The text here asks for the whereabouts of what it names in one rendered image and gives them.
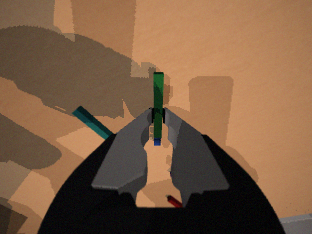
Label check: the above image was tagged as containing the turquoise rod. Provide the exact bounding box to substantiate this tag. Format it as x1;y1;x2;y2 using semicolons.
73;106;113;140

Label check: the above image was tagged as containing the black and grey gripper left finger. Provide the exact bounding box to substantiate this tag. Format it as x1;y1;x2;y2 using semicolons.
37;107;154;234

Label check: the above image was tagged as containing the dark red rod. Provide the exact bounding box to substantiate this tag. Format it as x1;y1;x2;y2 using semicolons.
167;195;183;207

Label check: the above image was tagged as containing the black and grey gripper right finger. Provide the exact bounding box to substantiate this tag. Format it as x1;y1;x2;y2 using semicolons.
162;107;286;234

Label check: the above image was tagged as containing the green rod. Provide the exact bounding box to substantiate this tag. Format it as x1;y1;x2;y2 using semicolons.
154;72;164;138

